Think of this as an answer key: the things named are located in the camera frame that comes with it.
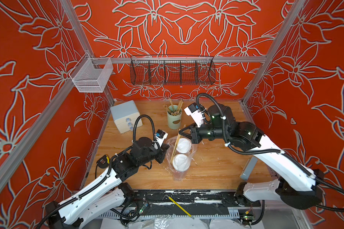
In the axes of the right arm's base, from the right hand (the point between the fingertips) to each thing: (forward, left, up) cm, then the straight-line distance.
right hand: (179, 129), depth 57 cm
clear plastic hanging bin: (+43, +59, -5) cm, 73 cm away
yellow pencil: (-25, -6, -38) cm, 46 cm away
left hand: (+1, +4, -16) cm, 16 cm away
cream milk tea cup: (+3, -3, -20) cm, 20 cm away
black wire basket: (+54, +4, -6) cm, 55 cm away
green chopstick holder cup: (+26, +2, -22) cm, 34 cm away
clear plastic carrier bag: (-9, -1, -19) cm, 21 cm away
